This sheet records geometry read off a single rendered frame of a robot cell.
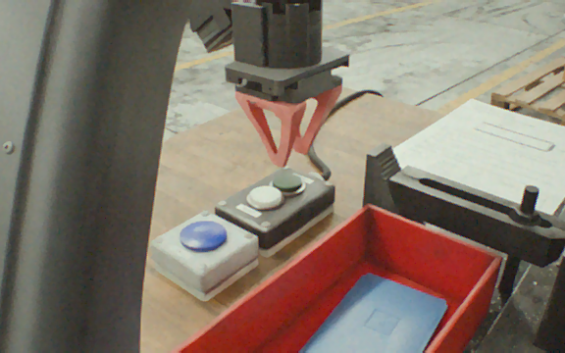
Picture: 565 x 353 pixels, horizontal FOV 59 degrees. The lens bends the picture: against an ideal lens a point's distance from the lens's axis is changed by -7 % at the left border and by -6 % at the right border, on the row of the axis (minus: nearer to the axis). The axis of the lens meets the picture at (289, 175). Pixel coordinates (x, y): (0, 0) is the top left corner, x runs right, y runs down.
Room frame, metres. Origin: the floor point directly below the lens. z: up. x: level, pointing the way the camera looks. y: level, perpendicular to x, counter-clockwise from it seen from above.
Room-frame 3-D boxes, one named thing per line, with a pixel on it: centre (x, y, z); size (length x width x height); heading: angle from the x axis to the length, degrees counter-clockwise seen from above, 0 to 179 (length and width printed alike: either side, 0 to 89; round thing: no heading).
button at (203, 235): (0.36, 0.07, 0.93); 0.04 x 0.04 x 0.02
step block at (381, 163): (0.40, -0.10, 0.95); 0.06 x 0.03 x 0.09; 51
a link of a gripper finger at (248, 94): (0.45, 0.00, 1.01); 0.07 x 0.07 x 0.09; 51
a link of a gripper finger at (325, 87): (0.45, 0.00, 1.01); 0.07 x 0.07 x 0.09; 51
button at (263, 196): (0.42, 0.02, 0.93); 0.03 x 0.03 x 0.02
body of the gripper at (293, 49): (0.45, 0.00, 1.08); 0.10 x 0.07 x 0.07; 141
